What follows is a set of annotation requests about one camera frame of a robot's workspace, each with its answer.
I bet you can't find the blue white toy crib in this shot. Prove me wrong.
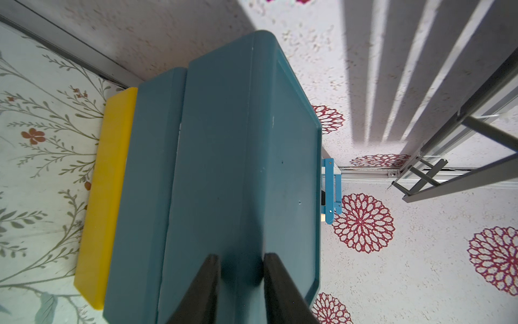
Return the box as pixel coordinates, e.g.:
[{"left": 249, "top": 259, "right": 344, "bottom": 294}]
[{"left": 321, "top": 158, "right": 342, "bottom": 225}]

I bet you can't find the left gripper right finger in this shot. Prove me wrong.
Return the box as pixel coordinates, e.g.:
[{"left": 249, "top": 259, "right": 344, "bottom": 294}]
[{"left": 263, "top": 253, "right": 318, "bottom": 324}]

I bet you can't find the grey wall shelf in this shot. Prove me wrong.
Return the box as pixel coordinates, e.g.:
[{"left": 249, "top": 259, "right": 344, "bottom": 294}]
[{"left": 391, "top": 51, "right": 517, "bottom": 203}]

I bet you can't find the teal drawer cabinet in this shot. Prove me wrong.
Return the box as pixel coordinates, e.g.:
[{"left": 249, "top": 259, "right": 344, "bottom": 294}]
[{"left": 74, "top": 31, "right": 322, "bottom": 323}]

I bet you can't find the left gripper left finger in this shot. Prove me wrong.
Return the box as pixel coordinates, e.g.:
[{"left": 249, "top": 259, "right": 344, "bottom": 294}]
[{"left": 167, "top": 254, "right": 221, "bottom": 324}]

